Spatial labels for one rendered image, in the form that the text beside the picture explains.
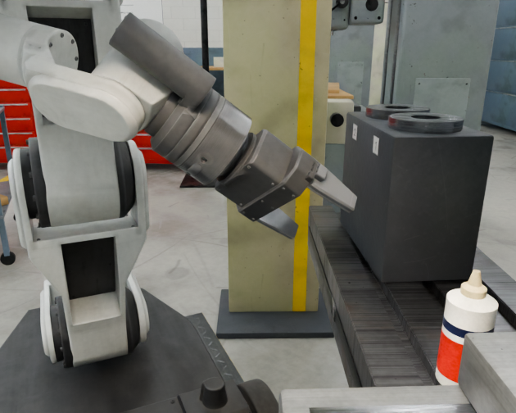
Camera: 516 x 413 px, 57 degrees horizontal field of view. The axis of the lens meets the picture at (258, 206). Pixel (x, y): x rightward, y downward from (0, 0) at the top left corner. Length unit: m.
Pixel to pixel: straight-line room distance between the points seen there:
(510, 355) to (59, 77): 0.41
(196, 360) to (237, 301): 1.18
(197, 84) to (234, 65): 1.50
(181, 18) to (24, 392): 8.56
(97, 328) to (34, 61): 0.58
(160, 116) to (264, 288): 1.79
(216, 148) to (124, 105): 0.10
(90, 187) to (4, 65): 0.27
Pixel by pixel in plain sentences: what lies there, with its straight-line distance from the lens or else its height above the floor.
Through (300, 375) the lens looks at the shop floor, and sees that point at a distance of 1.96.
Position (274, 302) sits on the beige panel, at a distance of 2.26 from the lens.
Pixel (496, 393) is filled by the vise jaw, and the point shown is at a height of 1.03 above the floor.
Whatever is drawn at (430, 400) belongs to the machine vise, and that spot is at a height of 1.00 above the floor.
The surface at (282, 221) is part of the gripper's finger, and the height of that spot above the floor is 1.01.
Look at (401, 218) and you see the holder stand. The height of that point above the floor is 1.02.
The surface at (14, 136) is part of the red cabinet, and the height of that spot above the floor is 0.35.
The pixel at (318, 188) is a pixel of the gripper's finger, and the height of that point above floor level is 1.08.
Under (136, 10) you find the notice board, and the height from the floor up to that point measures 1.84.
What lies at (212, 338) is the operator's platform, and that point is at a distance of 1.45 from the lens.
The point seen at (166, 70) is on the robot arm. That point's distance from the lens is 0.45.
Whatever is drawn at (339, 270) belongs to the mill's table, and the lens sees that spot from 0.64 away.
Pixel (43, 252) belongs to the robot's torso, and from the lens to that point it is 0.81.
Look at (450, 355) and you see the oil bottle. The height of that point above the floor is 0.97.
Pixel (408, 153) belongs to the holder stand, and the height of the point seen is 1.10.
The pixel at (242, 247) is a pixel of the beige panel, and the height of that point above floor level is 0.36.
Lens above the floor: 1.22
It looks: 19 degrees down
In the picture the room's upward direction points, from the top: straight up
